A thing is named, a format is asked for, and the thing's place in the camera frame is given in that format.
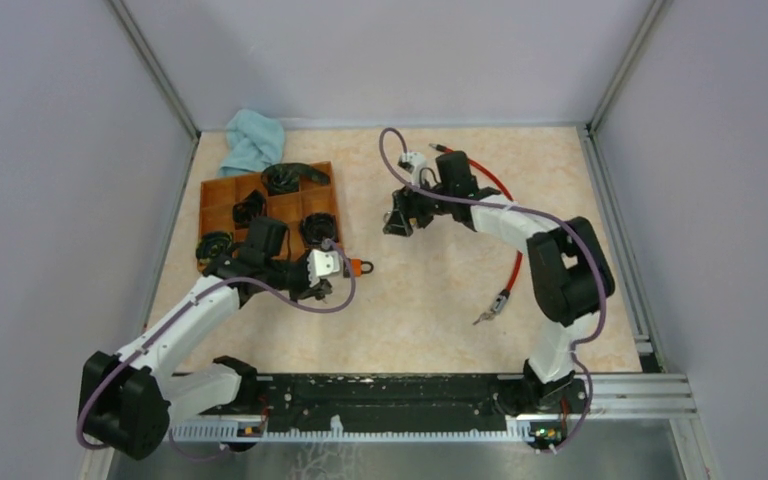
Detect dark patterned tie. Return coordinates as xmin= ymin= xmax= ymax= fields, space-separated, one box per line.
xmin=260 ymin=162 xmax=331 ymax=196

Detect rolled dark tie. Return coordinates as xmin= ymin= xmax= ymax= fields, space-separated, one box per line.
xmin=299 ymin=212 xmax=339 ymax=248

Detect wooden divided tray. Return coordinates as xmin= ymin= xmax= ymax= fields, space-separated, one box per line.
xmin=195 ymin=162 xmax=343 ymax=270

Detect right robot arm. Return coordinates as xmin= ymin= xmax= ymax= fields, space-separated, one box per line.
xmin=383 ymin=150 xmax=615 ymax=412

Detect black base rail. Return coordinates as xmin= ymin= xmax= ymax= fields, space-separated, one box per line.
xmin=208 ymin=373 xmax=588 ymax=432

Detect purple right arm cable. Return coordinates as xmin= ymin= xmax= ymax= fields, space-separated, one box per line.
xmin=378 ymin=127 xmax=609 ymax=455

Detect aluminium frame post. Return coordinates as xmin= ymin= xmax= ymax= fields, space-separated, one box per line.
xmin=104 ymin=0 xmax=201 ymax=143

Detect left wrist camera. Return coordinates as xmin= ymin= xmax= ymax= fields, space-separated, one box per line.
xmin=307 ymin=249 xmax=342 ymax=282

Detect red cable lock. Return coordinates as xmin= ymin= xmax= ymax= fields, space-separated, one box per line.
xmin=428 ymin=143 xmax=524 ymax=313

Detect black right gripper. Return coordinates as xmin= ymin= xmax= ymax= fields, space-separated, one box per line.
xmin=384 ymin=174 xmax=454 ymax=238

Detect rolled tie middle tray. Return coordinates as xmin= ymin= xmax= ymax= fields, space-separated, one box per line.
xmin=232 ymin=190 xmax=266 ymax=229

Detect rolled tie at tray corner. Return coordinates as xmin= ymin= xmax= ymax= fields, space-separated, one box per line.
xmin=195 ymin=231 xmax=233 ymax=265

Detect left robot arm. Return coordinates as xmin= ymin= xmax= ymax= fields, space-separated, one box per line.
xmin=75 ymin=217 xmax=350 ymax=460

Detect white slotted cable duct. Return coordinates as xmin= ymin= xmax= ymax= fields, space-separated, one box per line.
xmin=161 ymin=415 xmax=562 ymax=445

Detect light blue towel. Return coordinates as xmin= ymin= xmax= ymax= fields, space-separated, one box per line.
xmin=217 ymin=109 xmax=286 ymax=178

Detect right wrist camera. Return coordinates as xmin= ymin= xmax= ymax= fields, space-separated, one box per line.
xmin=397 ymin=151 xmax=427 ymax=175

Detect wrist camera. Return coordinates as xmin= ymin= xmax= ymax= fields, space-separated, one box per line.
xmin=397 ymin=151 xmax=427 ymax=175
xmin=307 ymin=249 xmax=342 ymax=282

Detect orange black padlock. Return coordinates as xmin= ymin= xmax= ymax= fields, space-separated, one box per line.
xmin=343 ymin=258 xmax=375 ymax=278

